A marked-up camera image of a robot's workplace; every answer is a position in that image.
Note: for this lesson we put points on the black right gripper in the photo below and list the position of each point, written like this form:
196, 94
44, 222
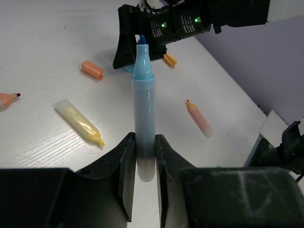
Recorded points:
170, 24

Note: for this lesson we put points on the amber marker cap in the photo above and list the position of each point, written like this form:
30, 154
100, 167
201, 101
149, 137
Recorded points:
169, 60

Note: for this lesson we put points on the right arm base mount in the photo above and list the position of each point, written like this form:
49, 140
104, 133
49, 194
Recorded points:
289, 154

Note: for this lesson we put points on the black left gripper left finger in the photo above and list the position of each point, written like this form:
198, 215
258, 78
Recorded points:
99, 195

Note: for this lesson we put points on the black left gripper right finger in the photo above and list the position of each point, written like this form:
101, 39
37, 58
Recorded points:
191, 197

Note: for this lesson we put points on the orange marker cap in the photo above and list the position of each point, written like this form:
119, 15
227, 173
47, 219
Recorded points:
92, 69

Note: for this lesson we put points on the light blue marker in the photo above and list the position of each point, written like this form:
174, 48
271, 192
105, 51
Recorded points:
143, 86

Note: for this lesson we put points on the pink marker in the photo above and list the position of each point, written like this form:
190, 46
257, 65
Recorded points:
199, 119

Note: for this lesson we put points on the orange-tipped clear marker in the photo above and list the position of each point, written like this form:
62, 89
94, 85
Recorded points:
7, 99

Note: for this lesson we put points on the yellow uncapped marker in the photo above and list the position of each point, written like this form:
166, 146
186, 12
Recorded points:
79, 121

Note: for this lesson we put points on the light blue marker cap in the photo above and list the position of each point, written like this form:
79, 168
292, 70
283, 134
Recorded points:
129, 69

